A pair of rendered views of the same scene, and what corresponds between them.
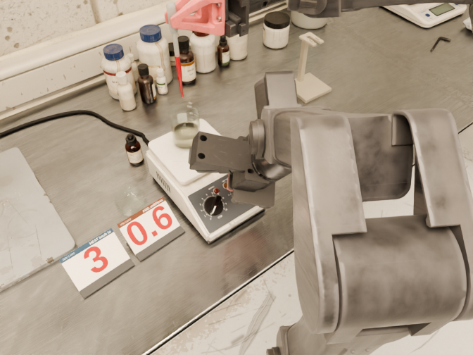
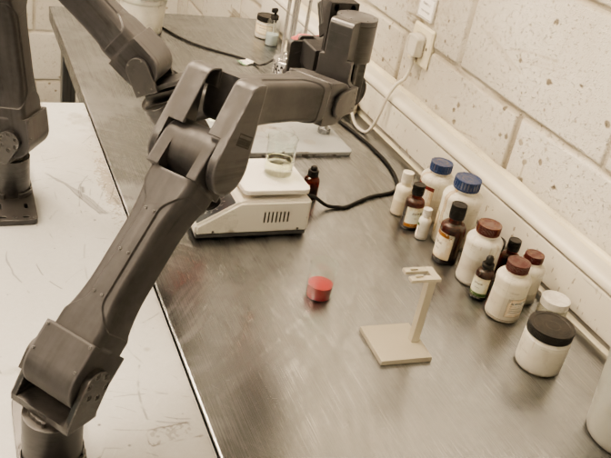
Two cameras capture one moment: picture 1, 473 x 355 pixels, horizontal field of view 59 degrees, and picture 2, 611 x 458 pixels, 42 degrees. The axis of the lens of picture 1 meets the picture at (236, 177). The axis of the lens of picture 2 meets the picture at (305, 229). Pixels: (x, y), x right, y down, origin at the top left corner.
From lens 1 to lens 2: 139 cm
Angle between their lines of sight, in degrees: 75
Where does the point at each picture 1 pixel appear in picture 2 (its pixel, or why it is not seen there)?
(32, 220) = (257, 144)
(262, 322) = (85, 202)
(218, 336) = (93, 184)
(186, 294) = (139, 182)
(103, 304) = not seen: hidden behind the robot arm
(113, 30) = (491, 176)
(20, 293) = not seen: hidden behind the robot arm
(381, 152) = not seen: outside the picture
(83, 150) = (335, 179)
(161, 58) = (444, 205)
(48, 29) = (474, 131)
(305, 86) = (394, 338)
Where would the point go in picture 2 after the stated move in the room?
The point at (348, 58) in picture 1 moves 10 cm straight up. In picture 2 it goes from (473, 426) to (495, 367)
